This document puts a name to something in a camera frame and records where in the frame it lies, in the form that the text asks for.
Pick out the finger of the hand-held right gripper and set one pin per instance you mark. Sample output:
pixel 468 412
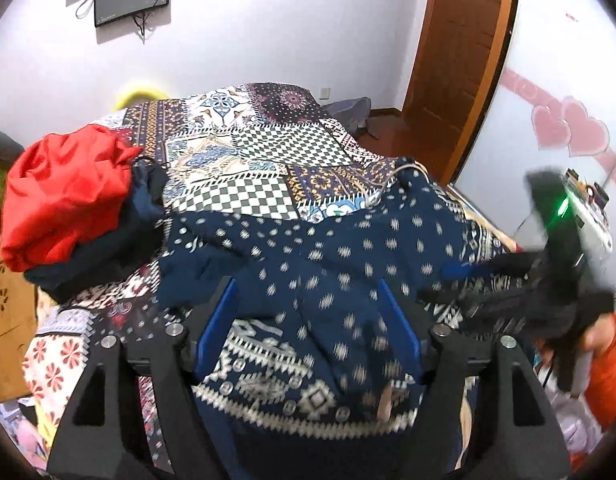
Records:
pixel 468 270
pixel 488 305

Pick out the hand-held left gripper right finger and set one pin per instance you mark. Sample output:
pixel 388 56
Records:
pixel 398 325

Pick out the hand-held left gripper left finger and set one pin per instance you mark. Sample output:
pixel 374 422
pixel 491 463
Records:
pixel 215 320

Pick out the navy patterned zip hoodie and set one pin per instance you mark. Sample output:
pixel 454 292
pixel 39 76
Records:
pixel 313 260

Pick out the dark navy garment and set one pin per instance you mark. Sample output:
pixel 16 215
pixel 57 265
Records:
pixel 112 255

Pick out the person in orange shirt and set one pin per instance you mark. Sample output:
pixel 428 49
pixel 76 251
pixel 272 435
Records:
pixel 610 385

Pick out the patchwork bed sheet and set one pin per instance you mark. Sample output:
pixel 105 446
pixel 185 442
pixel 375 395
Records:
pixel 268 145

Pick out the white heart-print wardrobe door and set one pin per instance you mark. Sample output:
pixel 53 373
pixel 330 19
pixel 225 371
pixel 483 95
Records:
pixel 563 85

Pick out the red garment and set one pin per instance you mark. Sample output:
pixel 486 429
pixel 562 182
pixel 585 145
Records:
pixel 62 200

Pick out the grey backpack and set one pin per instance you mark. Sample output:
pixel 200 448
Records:
pixel 350 115

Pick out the wooden lap desk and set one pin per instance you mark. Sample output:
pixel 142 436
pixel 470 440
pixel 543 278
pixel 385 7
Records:
pixel 7 330

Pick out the brown wooden door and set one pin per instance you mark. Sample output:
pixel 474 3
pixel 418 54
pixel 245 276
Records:
pixel 458 60

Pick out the pile of plush toys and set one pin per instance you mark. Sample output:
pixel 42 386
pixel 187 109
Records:
pixel 22 440

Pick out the white wall socket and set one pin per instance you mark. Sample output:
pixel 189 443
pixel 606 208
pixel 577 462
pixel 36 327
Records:
pixel 325 93

